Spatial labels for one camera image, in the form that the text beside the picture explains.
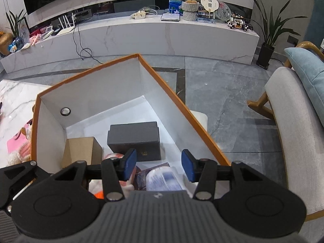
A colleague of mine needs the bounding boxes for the illustrated card box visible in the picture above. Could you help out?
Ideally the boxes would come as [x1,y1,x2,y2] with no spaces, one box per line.
[135,162,178,191]

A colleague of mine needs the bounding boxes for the blue flat box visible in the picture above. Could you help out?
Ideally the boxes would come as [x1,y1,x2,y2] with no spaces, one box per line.
[197,11,215,24]

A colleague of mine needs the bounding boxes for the tall potted plant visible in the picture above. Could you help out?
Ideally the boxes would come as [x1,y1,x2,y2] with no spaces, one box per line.
[248,0,308,70]

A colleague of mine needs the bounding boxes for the white plush pink striped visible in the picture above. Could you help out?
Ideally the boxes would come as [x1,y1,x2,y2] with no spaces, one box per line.
[88,153,135,198]

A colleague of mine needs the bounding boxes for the orange cardboard box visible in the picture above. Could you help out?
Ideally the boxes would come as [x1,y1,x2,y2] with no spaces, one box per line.
[30,53,231,200]

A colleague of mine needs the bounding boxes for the patterned round fan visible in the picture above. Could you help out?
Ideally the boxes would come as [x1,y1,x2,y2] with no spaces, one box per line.
[215,2,232,21]

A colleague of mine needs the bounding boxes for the white power strip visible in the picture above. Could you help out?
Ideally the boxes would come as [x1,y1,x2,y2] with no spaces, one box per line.
[130,10,159,20]

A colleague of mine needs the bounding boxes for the white round paper fan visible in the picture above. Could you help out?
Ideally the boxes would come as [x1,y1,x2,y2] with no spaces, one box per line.
[200,0,219,19]

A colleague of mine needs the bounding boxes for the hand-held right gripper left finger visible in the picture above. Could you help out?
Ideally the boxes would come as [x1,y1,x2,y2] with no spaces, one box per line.
[51,149,137,202]

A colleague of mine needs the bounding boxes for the small white device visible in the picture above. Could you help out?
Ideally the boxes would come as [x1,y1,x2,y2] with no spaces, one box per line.
[40,25,55,38]

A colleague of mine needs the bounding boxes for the black cable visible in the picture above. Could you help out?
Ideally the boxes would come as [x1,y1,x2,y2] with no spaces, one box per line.
[73,23,103,64]

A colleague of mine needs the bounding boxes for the cream pink crochet doll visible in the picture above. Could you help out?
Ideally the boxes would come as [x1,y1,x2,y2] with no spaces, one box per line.
[7,143,32,165]

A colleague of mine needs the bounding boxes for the brown cardboard box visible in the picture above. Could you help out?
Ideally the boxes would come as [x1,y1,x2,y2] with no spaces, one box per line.
[62,137,103,169]

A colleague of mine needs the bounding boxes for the pink card wallet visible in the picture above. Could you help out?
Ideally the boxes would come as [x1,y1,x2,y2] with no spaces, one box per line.
[7,131,32,154]

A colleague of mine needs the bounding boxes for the black picture frame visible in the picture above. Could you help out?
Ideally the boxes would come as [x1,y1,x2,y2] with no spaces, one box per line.
[19,18,30,41]

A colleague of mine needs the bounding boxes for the grey laptop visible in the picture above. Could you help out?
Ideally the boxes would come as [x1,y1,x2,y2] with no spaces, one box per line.
[161,13,181,21]

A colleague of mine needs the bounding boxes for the white cream tube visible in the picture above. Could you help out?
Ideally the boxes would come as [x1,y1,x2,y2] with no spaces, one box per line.
[146,167,186,191]

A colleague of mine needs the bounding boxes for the small green plant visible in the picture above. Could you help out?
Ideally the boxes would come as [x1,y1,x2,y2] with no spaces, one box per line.
[5,9,27,46]

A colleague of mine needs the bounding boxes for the white router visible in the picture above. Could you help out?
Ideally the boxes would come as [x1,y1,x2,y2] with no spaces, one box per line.
[58,14,76,34]

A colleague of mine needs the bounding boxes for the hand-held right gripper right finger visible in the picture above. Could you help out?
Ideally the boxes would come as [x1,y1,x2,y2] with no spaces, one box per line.
[181,149,266,200]

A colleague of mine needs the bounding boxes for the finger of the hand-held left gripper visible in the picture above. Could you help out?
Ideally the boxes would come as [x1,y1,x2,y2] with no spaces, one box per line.
[0,160,51,203]

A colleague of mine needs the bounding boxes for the light blue cushion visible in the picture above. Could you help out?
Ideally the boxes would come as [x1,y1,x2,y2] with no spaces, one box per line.
[283,48,324,117]

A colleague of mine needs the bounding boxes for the beige wooden armchair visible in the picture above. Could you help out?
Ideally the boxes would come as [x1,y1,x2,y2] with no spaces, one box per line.
[247,42,324,222]

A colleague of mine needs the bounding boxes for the white marble tv console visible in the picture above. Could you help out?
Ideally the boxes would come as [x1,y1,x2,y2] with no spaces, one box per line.
[0,15,260,75]

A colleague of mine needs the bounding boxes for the black white toy car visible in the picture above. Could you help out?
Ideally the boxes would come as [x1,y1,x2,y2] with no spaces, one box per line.
[226,14,254,32]

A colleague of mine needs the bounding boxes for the dark grey gift box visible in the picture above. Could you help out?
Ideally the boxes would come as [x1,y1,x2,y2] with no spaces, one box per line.
[107,121,162,162]

